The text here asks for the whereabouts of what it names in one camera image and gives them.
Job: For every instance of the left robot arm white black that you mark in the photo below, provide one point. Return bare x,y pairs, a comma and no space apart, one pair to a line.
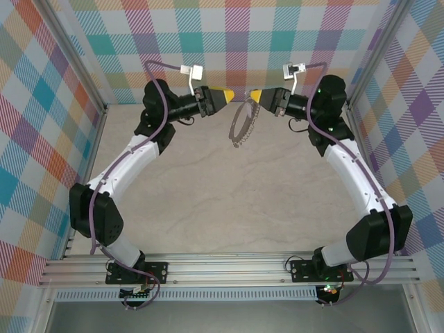
128,163

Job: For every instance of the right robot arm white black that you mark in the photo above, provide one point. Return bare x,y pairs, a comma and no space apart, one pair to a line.
354,173

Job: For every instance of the small black controller board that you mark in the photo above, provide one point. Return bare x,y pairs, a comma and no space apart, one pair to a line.
133,295
329,293

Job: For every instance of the grey metal shelf sheet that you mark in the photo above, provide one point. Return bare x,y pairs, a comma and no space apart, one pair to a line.
225,319

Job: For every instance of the aluminium table side rail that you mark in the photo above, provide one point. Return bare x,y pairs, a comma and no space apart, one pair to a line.
94,145
362,138

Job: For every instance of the aluminium frame post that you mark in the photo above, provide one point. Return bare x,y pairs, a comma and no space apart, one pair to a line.
374,52
81,59

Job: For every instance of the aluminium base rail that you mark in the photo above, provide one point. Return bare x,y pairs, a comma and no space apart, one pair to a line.
225,267

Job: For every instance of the aluminium frame leg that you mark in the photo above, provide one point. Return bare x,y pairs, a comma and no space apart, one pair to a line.
418,312
43,312

